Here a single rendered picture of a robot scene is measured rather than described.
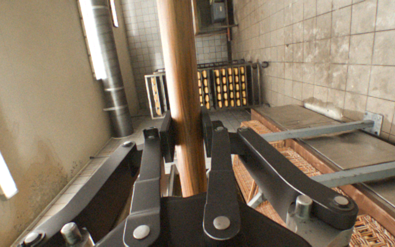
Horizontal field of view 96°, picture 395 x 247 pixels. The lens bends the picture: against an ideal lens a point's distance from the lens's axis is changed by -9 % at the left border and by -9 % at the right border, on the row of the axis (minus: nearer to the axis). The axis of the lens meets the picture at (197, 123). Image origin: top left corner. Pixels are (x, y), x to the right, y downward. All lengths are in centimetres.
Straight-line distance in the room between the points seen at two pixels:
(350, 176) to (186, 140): 81
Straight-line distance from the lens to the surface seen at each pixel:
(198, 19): 448
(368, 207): 95
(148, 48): 529
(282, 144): 142
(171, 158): 17
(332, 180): 90
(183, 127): 19
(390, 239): 89
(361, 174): 97
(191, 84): 18
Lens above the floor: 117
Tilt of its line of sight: 1 degrees down
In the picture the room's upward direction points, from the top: 97 degrees counter-clockwise
